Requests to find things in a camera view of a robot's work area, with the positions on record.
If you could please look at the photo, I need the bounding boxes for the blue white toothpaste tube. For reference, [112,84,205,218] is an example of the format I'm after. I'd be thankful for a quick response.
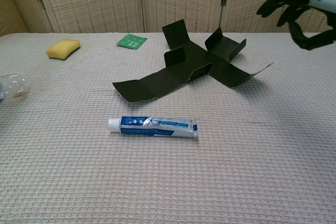
[107,115,200,141]

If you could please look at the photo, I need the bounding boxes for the black unfolded cardboard box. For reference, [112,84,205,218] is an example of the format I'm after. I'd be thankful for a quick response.
[112,19,274,103]

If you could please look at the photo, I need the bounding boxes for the green circuit board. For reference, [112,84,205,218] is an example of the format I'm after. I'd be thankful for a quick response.
[117,33,147,50]

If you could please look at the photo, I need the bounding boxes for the beige woven folding screen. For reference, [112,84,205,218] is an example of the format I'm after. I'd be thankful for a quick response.
[0,0,336,37]

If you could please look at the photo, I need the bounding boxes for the yellow sponge with green pad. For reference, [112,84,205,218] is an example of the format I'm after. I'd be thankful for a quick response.
[46,38,81,61]

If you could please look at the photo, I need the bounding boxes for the clear plastic bottle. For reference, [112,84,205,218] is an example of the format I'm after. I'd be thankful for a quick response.
[0,73,29,102]

